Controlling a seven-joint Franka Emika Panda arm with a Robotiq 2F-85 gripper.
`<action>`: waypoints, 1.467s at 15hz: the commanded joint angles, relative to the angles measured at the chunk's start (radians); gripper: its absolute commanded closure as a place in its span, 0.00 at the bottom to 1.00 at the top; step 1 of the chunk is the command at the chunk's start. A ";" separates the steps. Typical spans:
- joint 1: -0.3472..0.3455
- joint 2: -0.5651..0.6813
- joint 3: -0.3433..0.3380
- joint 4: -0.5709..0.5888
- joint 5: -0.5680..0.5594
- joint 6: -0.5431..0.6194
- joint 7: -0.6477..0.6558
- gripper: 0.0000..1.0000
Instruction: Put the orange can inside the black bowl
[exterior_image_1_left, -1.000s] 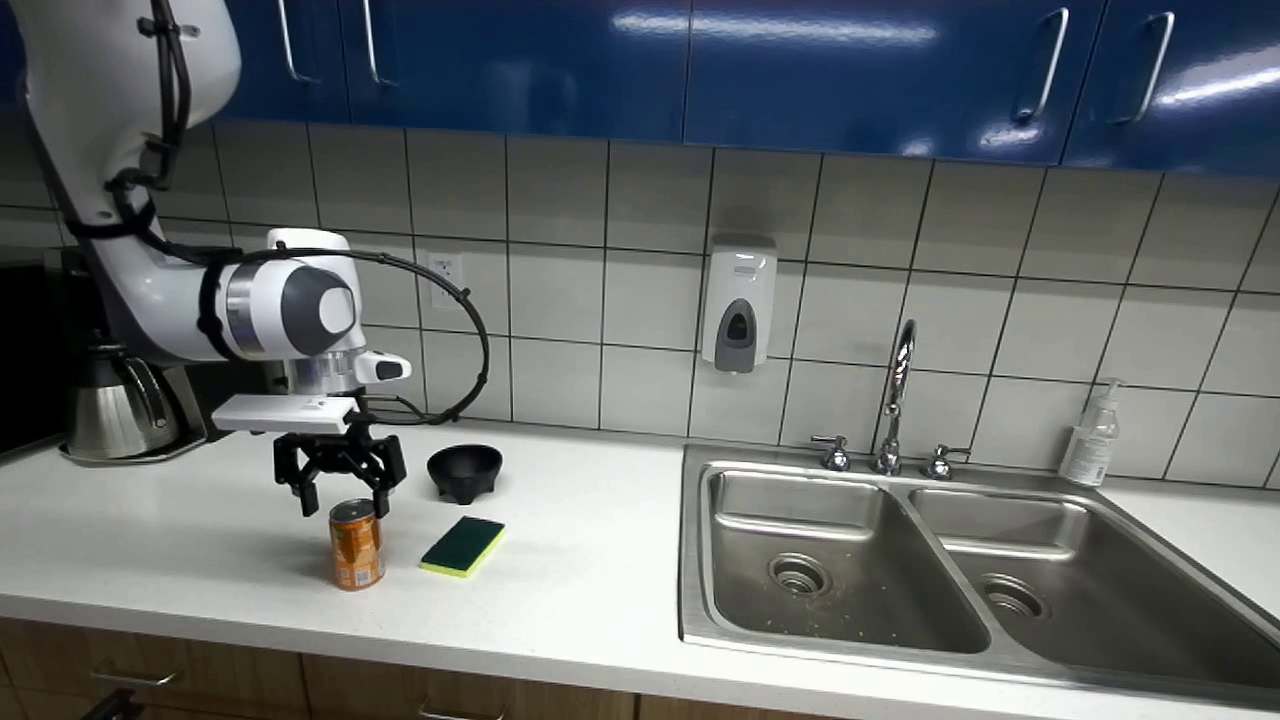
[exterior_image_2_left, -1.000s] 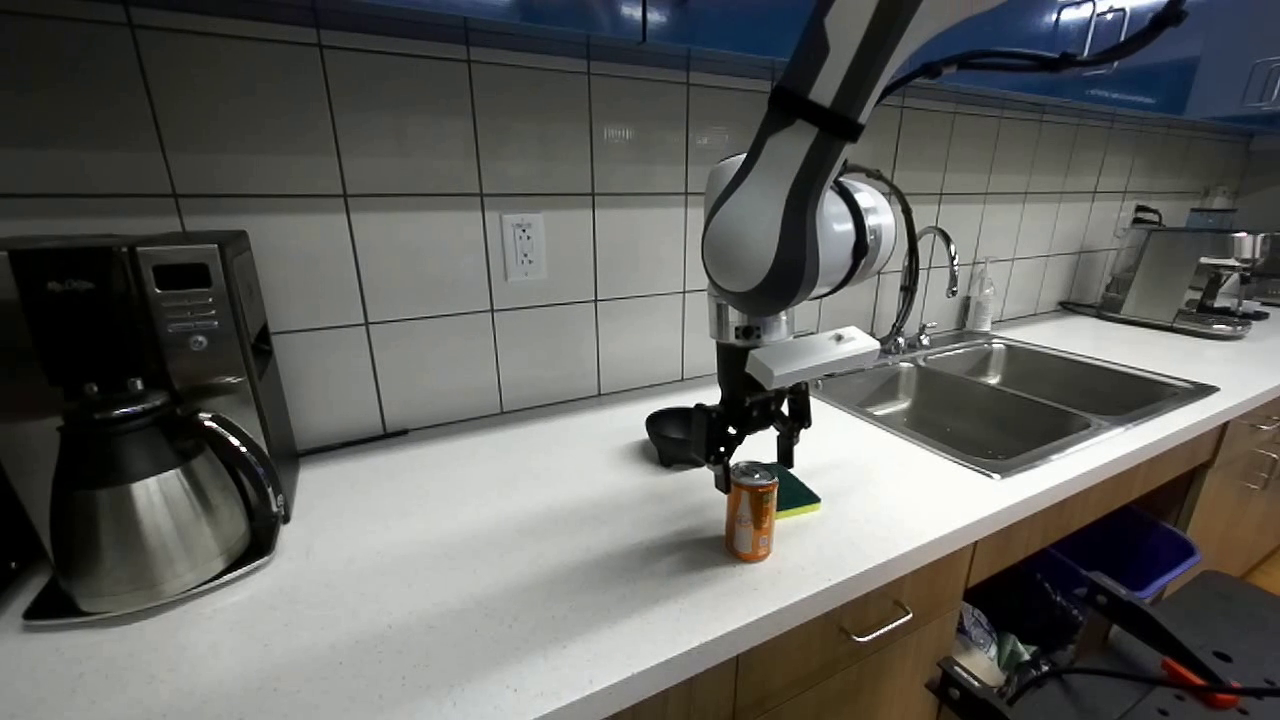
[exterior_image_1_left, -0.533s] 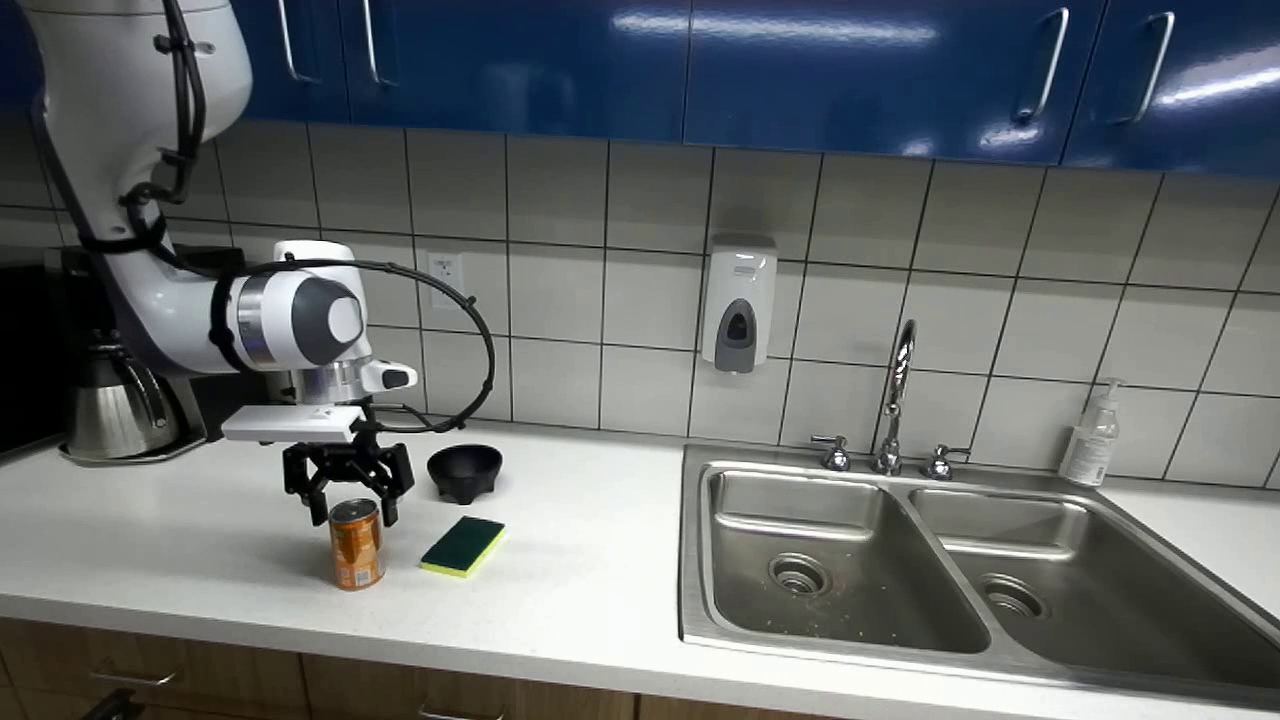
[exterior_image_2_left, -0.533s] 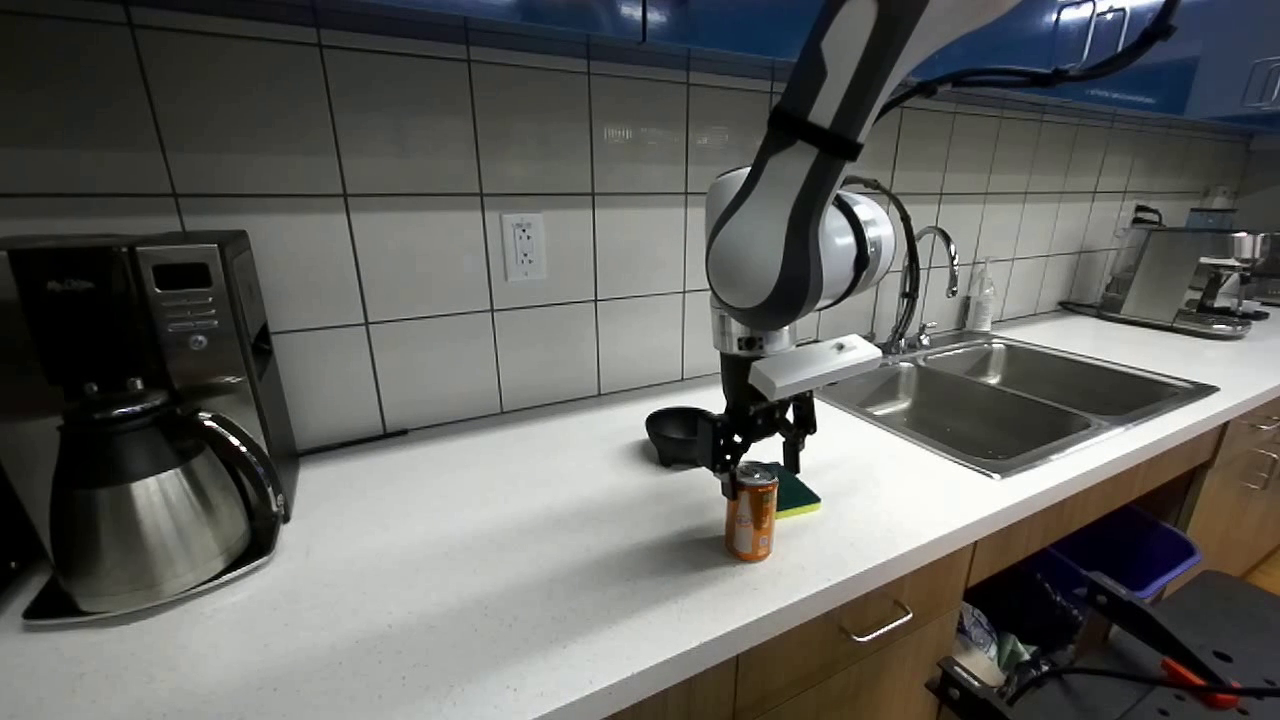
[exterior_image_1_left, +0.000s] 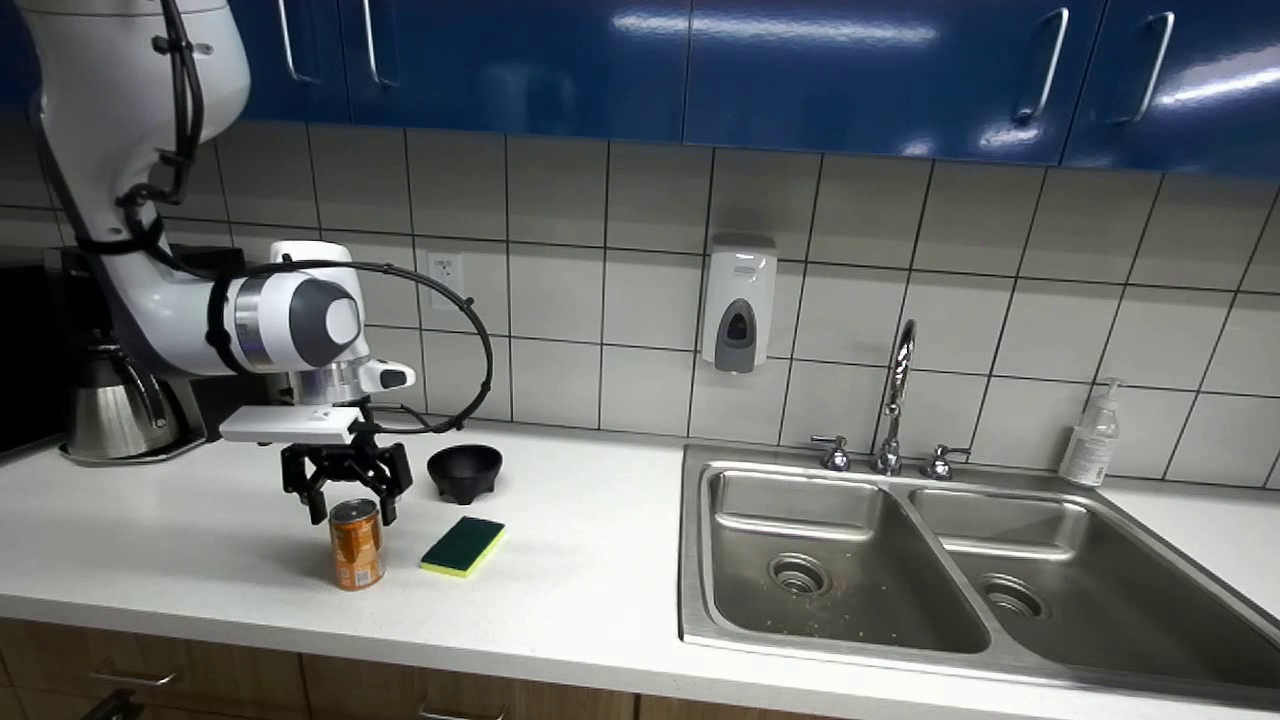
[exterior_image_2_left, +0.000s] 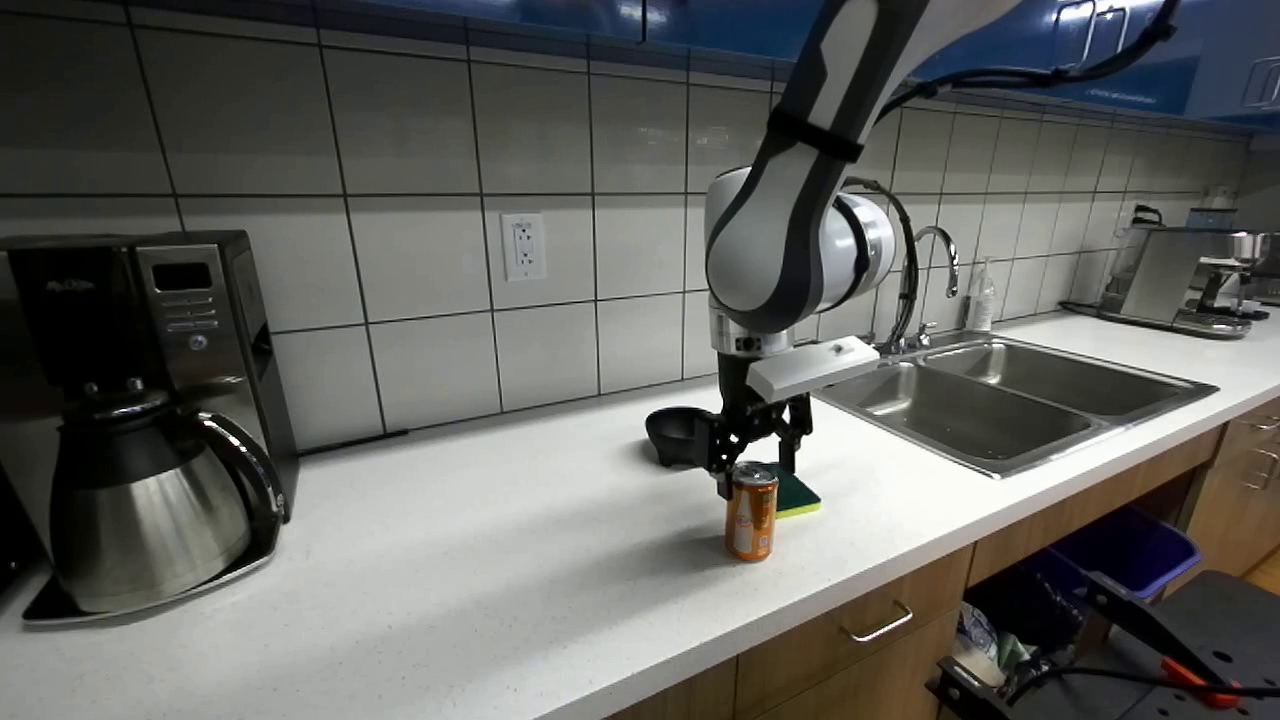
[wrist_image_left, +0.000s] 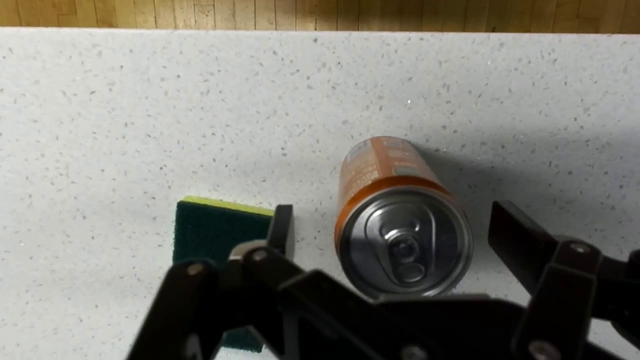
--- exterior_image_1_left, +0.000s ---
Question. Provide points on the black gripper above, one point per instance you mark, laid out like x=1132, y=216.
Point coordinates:
x=346, y=463

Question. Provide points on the orange can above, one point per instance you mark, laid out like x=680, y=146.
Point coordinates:
x=357, y=551

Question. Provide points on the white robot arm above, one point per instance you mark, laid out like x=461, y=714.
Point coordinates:
x=146, y=303

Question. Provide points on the black bowl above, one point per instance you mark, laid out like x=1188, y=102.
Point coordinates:
x=465, y=468

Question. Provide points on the green and yellow sponge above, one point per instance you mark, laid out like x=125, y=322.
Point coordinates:
x=461, y=546

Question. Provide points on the black coffee maker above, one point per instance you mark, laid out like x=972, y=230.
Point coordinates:
x=213, y=423

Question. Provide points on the wooden drawer front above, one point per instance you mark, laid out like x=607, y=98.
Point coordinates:
x=465, y=690
x=202, y=666

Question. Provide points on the stainless steel carafe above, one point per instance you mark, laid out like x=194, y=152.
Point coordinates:
x=116, y=415

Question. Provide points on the black box appliance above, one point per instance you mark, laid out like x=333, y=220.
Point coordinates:
x=27, y=363

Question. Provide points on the chrome faucet spout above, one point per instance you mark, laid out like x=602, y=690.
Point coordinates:
x=896, y=394

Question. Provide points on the stainless steel double sink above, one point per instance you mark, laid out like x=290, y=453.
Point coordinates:
x=961, y=572

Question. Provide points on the clear soap bottle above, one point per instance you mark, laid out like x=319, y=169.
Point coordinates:
x=1088, y=441

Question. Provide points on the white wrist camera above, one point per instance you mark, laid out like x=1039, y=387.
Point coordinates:
x=284, y=424

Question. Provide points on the white wall soap dispenser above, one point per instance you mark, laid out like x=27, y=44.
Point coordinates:
x=737, y=304

